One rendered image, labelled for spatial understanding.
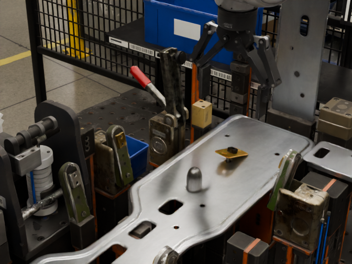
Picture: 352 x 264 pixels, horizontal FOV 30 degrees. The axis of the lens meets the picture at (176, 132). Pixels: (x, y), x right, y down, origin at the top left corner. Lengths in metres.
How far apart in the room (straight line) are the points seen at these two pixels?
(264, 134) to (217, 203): 0.29
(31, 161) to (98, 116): 1.05
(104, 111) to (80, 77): 1.89
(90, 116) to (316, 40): 0.95
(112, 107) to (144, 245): 1.13
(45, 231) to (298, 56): 0.69
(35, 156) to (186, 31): 0.77
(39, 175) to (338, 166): 0.62
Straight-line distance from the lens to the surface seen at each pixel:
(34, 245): 1.26
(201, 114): 1.49
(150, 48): 1.88
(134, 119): 2.18
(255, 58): 1.27
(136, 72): 1.47
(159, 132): 1.46
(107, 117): 2.20
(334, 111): 1.53
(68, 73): 4.18
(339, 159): 1.46
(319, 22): 1.50
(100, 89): 3.95
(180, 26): 1.82
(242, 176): 1.37
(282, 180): 1.26
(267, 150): 1.46
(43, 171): 1.26
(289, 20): 1.53
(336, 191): 1.40
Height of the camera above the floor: 1.76
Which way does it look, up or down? 30 degrees down
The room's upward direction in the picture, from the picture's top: 1 degrees clockwise
